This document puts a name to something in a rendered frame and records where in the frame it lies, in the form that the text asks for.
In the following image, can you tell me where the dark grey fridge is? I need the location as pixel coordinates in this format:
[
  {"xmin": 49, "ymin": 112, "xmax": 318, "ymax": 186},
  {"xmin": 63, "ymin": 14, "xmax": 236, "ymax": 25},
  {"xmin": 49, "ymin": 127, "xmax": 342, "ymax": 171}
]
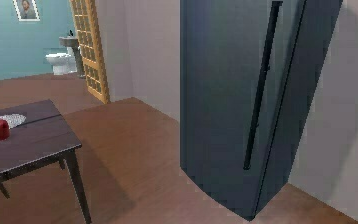
[{"xmin": 179, "ymin": 0, "xmax": 344, "ymax": 222}]

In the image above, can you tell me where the white toilet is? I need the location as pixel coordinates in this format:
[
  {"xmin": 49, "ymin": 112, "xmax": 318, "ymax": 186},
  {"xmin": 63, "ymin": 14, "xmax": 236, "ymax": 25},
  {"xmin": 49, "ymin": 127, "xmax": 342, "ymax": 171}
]
[{"xmin": 45, "ymin": 46, "xmax": 77, "ymax": 76}]

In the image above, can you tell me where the light wooden lattice door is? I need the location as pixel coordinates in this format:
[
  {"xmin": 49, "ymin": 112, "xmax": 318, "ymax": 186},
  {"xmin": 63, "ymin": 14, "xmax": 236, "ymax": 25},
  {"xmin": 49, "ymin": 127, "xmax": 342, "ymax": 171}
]
[{"xmin": 69, "ymin": 0, "xmax": 111, "ymax": 105}]

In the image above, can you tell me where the framed portrait picture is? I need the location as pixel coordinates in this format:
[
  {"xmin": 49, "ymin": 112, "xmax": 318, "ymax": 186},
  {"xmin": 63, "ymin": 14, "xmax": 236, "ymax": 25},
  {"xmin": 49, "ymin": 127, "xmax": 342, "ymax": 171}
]
[{"xmin": 12, "ymin": 0, "xmax": 41, "ymax": 23}]

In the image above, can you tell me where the black fridge handle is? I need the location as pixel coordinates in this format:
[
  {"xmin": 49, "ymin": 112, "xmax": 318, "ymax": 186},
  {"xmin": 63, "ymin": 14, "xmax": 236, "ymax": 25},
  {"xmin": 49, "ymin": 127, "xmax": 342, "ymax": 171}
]
[{"xmin": 242, "ymin": 0, "xmax": 284, "ymax": 171}]

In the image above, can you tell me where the grey pedestal sink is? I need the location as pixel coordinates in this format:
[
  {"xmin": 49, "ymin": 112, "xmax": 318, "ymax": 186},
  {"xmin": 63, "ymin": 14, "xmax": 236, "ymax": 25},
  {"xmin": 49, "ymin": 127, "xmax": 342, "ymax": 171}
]
[{"xmin": 58, "ymin": 29, "xmax": 86, "ymax": 78}]

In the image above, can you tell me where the dark wooden table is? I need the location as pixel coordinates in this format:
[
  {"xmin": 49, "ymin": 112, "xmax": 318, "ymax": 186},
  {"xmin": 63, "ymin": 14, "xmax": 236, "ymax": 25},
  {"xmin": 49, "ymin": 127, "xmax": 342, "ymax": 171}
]
[{"xmin": 0, "ymin": 98, "xmax": 93, "ymax": 224}]

